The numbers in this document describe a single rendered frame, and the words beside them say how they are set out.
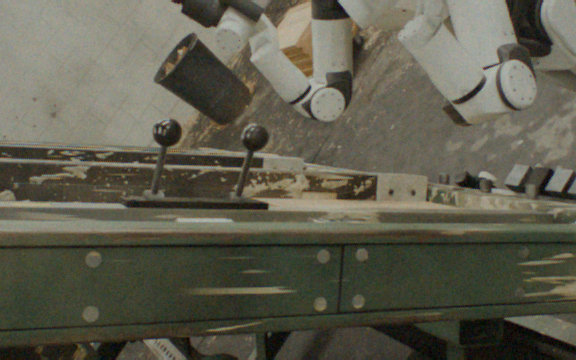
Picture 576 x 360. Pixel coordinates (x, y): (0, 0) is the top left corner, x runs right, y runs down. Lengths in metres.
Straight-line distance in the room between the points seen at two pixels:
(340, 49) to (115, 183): 0.61
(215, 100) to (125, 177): 4.58
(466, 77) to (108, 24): 5.84
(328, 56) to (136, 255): 1.03
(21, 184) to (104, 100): 5.44
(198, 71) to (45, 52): 1.49
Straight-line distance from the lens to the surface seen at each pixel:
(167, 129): 0.94
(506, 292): 0.97
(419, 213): 1.17
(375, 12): 1.12
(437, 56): 1.15
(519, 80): 1.21
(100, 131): 6.72
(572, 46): 1.67
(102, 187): 1.34
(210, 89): 5.88
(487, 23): 1.25
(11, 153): 1.91
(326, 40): 1.67
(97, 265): 0.73
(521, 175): 1.70
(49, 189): 1.33
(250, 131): 0.98
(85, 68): 6.74
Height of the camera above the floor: 1.76
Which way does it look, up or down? 23 degrees down
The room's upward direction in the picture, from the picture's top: 51 degrees counter-clockwise
